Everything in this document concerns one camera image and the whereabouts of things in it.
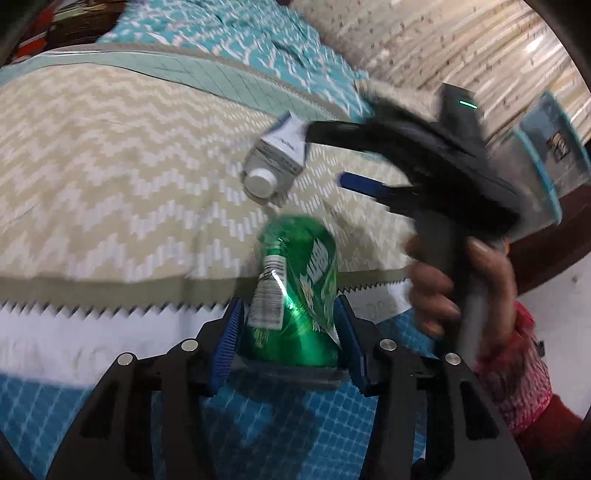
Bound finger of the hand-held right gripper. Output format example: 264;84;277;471
307;121;416;161
339;172;422;219

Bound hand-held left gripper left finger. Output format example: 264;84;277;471
46;298;245;480

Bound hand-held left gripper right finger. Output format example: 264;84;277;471
332;295;532;480

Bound person's right forearm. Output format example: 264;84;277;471
475;300;591;480

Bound teal waffle bed cover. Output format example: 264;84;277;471
0;314;444;480

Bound clear plastic bin blue rim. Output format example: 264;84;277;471
489;90;591;241

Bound green snack packet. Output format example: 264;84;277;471
238;215;345;370

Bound mint green quilted cloth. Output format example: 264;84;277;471
0;44;370;125

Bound beige zigzag blanket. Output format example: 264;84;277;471
0;60;416;384

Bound grey white carton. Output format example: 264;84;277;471
242;112;308;207

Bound teal chevron bedspread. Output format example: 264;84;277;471
95;0;375;121

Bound person's right hand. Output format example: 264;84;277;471
406;233;520;356

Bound wooden nightstand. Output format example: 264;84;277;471
46;4;125;49

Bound beige patterned curtain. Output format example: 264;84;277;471
291;0;587;148

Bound beige fluffy cloth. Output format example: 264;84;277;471
358;80;446;123

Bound dark wooden furniture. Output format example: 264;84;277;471
508;182;591;296

